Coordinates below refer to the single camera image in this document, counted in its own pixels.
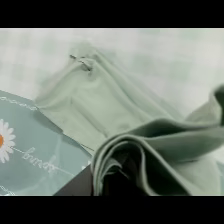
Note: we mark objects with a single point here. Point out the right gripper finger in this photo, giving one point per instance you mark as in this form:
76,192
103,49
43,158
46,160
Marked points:
78,185

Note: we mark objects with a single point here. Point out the pale green shirt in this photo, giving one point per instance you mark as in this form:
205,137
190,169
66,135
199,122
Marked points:
110,106

